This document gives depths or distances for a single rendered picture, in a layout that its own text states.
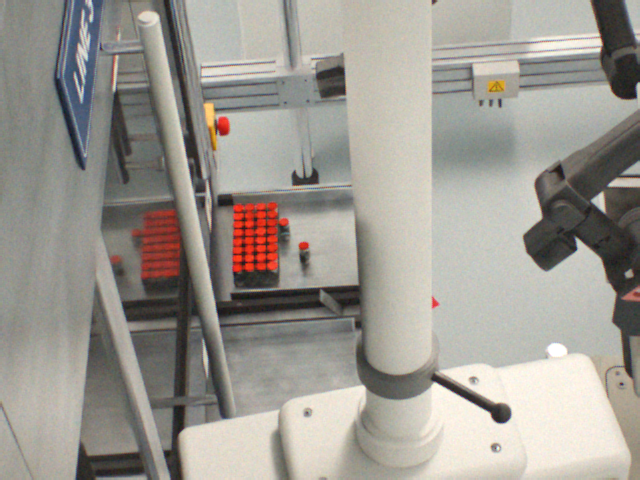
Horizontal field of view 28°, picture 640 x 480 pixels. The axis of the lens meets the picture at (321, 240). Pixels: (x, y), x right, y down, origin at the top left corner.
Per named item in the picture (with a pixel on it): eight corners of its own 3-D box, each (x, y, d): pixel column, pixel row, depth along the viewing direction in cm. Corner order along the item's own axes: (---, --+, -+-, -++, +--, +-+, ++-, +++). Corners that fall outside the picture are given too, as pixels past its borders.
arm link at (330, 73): (373, 43, 224) (370, 18, 231) (308, 57, 226) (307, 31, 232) (386, 100, 232) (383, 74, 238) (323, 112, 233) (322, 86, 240)
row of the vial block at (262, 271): (257, 286, 251) (255, 270, 248) (257, 218, 263) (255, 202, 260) (268, 285, 251) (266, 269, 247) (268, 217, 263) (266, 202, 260)
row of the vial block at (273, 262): (268, 285, 251) (266, 269, 247) (268, 217, 263) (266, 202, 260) (280, 284, 251) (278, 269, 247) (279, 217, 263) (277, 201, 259)
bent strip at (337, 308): (321, 321, 244) (319, 301, 240) (321, 308, 246) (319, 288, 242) (396, 316, 244) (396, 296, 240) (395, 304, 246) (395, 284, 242)
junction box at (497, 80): (473, 101, 346) (474, 75, 339) (471, 88, 349) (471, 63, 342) (518, 97, 345) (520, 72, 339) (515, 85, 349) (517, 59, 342)
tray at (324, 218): (232, 304, 249) (230, 292, 246) (234, 206, 266) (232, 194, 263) (409, 293, 248) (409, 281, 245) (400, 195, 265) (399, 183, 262)
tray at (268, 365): (168, 461, 226) (165, 450, 223) (173, 342, 243) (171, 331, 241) (363, 447, 225) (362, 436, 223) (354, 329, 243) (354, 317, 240)
